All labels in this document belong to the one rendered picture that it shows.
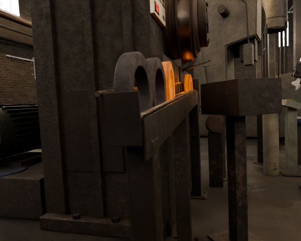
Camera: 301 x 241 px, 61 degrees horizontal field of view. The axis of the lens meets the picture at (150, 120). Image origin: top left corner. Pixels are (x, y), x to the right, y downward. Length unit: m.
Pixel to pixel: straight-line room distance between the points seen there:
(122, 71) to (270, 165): 1.94
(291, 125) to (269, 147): 0.25
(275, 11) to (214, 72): 6.50
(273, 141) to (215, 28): 2.62
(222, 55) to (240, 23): 0.52
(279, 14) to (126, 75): 10.17
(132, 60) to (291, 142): 1.97
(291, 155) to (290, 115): 0.32
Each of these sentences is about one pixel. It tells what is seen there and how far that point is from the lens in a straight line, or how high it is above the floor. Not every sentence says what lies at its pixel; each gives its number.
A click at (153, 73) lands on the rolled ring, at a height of 0.73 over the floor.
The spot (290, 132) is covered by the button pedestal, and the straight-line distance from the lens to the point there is 2.36.
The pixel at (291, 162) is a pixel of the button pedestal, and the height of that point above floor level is 0.10.
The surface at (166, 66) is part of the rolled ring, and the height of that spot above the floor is 0.77.
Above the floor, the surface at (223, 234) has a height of 0.01.
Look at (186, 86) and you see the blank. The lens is 1.59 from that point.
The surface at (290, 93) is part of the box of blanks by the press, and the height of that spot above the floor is 0.67.
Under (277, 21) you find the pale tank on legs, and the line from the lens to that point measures 10.51.
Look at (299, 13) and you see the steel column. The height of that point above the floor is 3.43.
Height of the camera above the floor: 0.65
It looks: 4 degrees down
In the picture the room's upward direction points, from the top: 3 degrees counter-clockwise
